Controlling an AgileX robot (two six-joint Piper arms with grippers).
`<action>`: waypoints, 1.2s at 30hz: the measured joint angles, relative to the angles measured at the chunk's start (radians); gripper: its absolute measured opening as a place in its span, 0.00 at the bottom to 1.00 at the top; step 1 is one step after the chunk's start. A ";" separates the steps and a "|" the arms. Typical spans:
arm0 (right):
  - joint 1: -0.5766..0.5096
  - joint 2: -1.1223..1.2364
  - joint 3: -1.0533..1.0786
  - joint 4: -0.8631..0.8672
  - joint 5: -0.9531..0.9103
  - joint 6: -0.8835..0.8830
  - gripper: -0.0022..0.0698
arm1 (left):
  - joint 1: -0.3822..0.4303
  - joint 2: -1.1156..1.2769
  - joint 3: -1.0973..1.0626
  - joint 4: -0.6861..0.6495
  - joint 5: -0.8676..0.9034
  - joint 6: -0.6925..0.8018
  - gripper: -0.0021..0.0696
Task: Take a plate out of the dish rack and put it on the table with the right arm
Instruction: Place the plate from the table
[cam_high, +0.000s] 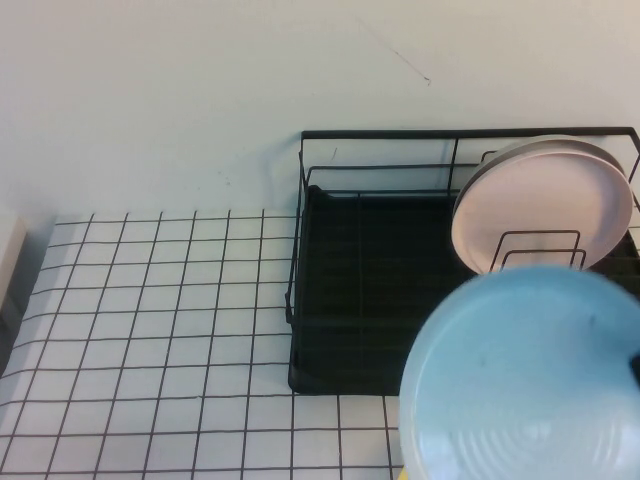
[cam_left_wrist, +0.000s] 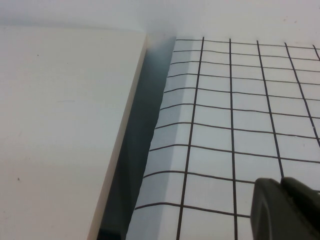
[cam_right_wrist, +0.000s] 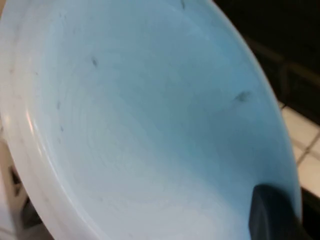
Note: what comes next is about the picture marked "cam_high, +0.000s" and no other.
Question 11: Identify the white black grid tablecloth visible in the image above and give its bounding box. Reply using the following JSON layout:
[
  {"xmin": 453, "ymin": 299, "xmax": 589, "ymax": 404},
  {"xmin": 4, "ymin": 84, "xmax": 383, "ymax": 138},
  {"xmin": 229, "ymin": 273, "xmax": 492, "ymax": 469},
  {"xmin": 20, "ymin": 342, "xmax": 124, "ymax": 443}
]
[{"xmin": 0, "ymin": 209, "xmax": 416, "ymax": 480}]

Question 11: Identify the pink plate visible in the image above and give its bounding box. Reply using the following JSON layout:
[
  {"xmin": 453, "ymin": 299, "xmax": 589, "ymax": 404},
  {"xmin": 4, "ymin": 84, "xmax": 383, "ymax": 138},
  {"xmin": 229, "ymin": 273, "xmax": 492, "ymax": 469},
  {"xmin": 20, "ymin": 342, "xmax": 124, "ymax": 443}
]
[{"xmin": 450, "ymin": 146, "xmax": 634, "ymax": 275}]

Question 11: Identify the grey plate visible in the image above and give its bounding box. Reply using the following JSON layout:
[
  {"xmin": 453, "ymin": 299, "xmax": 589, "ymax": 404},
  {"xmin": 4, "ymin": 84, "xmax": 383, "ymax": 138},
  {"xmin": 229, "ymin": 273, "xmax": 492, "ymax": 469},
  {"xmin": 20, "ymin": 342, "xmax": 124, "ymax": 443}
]
[{"xmin": 457, "ymin": 134, "xmax": 624, "ymax": 199}]

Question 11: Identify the light blue plate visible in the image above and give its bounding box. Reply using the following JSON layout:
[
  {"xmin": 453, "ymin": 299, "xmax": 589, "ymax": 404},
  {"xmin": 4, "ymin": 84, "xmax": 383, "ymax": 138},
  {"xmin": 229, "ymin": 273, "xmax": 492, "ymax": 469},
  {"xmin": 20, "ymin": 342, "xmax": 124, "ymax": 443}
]
[{"xmin": 398, "ymin": 265, "xmax": 640, "ymax": 480}]

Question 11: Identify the black wire dish rack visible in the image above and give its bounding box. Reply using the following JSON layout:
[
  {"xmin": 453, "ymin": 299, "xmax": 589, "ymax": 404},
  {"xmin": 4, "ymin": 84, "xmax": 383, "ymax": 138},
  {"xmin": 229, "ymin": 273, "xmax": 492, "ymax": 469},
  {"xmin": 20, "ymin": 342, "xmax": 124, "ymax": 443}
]
[{"xmin": 284, "ymin": 126, "xmax": 640, "ymax": 397}]

